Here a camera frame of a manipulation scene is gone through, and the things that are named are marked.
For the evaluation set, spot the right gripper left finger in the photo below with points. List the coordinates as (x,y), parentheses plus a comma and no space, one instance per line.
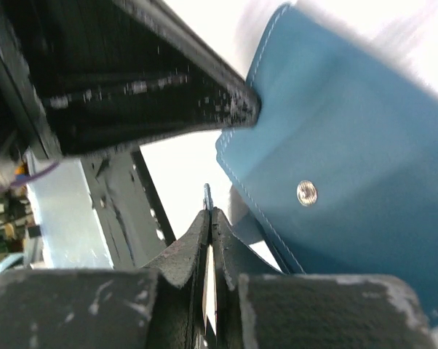
(157,306)

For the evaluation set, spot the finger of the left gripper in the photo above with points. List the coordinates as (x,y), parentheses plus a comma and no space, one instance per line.
(92,78)

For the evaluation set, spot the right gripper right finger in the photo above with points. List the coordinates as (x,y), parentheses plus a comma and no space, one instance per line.
(257,307)

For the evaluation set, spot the blue leather card holder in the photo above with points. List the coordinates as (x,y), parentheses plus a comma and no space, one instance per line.
(340,173)

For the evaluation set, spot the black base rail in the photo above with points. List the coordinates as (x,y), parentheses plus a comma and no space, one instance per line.
(134,223)

